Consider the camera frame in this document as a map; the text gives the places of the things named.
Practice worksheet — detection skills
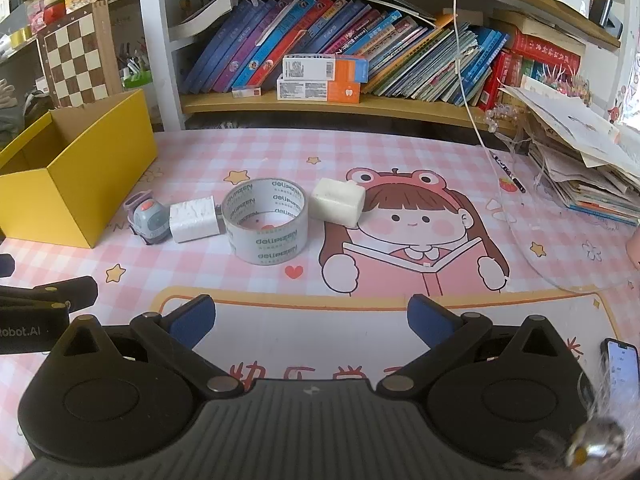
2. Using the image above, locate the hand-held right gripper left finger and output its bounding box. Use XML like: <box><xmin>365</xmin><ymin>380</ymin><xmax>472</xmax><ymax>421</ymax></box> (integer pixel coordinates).
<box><xmin>50</xmin><ymin>294</ymin><xmax>243</xmax><ymax>401</ymax></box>

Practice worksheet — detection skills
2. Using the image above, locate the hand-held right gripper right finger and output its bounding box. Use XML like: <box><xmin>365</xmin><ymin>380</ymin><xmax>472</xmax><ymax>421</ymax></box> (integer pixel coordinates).
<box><xmin>374</xmin><ymin>294</ymin><xmax>576</xmax><ymax>401</ymax></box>

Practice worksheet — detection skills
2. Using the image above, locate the yellow cardboard box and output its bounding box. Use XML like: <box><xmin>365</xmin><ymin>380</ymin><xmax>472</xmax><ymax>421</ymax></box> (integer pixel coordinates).
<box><xmin>0</xmin><ymin>89</ymin><xmax>159</xmax><ymax>250</ymax></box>

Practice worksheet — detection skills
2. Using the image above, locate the white charger cube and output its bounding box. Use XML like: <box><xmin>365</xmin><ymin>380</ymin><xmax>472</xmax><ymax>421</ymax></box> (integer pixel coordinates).
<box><xmin>168</xmin><ymin>197</ymin><xmax>224</xmax><ymax>245</ymax></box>

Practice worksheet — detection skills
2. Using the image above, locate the clear tape roll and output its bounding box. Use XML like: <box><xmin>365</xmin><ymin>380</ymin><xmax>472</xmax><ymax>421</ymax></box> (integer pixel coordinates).
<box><xmin>221</xmin><ymin>177</ymin><xmax>309</xmax><ymax>265</ymax></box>

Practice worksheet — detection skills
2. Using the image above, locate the white sponge block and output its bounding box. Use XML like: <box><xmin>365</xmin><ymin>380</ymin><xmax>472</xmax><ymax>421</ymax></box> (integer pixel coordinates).
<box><xmin>310</xmin><ymin>177</ymin><xmax>366</xmax><ymax>229</ymax></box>

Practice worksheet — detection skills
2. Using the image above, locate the grey toy car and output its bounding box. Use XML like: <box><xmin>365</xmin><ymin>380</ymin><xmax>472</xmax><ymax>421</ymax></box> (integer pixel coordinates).
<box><xmin>123</xmin><ymin>190</ymin><xmax>171</xmax><ymax>246</ymax></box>

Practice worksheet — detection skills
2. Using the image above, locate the pink printed desk mat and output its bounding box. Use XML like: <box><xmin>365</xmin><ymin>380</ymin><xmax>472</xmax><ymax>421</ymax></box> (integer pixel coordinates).
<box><xmin>0</xmin><ymin>127</ymin><xmax>640</xmax><ymax>413</ymax></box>

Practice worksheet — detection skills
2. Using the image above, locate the black white pen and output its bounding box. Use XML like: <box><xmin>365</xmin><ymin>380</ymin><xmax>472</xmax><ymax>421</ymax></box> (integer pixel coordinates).
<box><xmin>487</xmin><ymin>148</ymin><xmax>527</xmax><ymax>195</ymax></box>

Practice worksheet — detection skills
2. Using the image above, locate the black smartphone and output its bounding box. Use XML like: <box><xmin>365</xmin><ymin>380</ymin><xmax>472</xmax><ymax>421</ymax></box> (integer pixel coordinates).
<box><xmin>599</xmin><ymin>338</ymin><xmax>640</xmax><ymax>412</ymax></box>

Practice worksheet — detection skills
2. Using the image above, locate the furry bell charm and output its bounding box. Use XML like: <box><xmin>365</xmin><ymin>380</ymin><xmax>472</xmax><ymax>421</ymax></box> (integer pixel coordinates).
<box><xmin>515</xmin><ymin>375</ymin><xmax>632</xmax><ymax>477</ymax></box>

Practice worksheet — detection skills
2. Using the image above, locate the wooden bookshelf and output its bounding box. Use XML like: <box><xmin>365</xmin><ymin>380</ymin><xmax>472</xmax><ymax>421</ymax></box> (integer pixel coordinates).
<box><xmin>137</xmin><ymin>0</ymin><xmax>624</xmax><ymax>135</ymax></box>

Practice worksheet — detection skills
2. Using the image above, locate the stack of papers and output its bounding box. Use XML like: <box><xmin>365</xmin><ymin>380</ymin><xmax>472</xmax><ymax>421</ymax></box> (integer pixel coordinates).
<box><xmin>499</xmin><ymin>84</ymin><xmax>640</xmax><ymax>227</ymax></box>

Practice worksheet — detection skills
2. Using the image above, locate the wooden chessboard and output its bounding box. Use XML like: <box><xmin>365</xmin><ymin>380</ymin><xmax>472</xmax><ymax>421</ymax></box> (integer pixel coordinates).
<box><xmin>37</xmin><ymin>2</ymin><xmax>124</xmax><ymax>109</ymax></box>

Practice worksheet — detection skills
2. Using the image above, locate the green white pen holder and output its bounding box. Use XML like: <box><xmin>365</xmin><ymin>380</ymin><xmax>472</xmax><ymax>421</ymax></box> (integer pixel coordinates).
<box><xmin>121</xmin><ymin>54</ymin><xmax>154</xmax><ymax>92</ymax></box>

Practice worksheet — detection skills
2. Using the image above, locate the orange blue white box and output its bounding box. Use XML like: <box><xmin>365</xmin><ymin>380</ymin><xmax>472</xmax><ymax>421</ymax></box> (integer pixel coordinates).
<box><xmin>282</xmin><ymin>53</ymin><xmax>370</xmax><ymax>84</ymax></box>

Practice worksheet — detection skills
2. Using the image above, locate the row of colourful books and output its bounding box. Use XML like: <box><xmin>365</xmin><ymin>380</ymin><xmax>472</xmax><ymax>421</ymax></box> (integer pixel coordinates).
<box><xmin>180</xmin><ymin>0</ymin><xmax>584</xmax><ymax>112</ymax></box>

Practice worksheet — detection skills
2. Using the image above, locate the black device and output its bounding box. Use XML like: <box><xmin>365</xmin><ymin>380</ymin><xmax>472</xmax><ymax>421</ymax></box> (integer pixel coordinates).
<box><xmin>589</xmin><ymin>0</ymin><xmax>624</xmax><ymax>29</ymax></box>

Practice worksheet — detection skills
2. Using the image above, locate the white bead string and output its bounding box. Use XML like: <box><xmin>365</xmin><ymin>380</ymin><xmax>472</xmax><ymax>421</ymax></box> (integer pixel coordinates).
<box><xmin>482</xmin><ymin>102</ymin><xmax>532</xmax><ymax>137</ymax></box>

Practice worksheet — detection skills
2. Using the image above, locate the white cable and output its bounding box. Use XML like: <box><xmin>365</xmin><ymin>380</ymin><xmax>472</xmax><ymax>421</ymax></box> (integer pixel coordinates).
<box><xmin>446</xmin><ymin>0</ymin><xmax>640</xmax><ymax>294</ymax></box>

